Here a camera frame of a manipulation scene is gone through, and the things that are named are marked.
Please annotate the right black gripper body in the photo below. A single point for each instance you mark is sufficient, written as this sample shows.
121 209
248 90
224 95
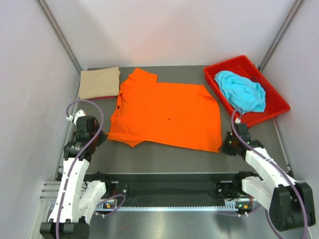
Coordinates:
235 142

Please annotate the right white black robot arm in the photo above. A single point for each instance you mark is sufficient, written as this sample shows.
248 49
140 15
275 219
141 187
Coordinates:
289 203

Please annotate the aluminium frame rail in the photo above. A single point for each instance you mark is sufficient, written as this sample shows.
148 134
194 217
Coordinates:
50 191

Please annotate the blue t shirt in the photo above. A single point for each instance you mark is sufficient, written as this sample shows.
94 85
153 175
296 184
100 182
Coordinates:
241 92

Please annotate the orange t shirt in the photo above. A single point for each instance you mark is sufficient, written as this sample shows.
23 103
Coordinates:
181 115

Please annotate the red plastic bin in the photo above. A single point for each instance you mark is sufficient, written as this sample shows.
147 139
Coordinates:
241 65

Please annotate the folded beige t shirt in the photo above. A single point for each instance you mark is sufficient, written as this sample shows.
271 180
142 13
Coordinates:
99 83

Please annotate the folded red t shirt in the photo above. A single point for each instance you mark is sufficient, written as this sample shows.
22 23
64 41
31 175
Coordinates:
103 97

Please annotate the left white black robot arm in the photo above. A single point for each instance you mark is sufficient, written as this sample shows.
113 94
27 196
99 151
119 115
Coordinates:
75 206

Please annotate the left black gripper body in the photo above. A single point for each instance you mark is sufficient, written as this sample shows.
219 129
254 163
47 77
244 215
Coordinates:
96 128

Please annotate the grey slotted cable duct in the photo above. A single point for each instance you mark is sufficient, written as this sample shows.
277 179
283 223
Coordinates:
227 207

